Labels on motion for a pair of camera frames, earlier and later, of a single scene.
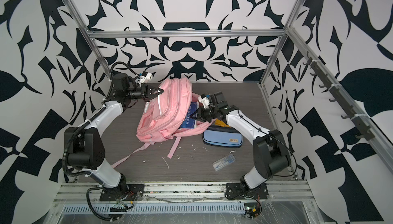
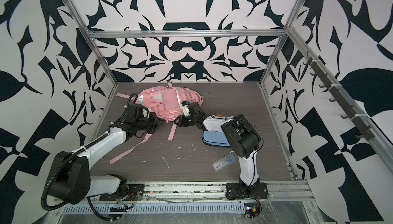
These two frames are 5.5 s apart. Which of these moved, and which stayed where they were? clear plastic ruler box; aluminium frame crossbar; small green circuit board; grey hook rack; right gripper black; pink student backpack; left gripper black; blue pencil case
Moved: pink student backpack; left gripper black; right gripper black
Stayed: small green circuit board; blue pencil case; aluminium frame crossbar; clear plastic ruler box; grey hook rack
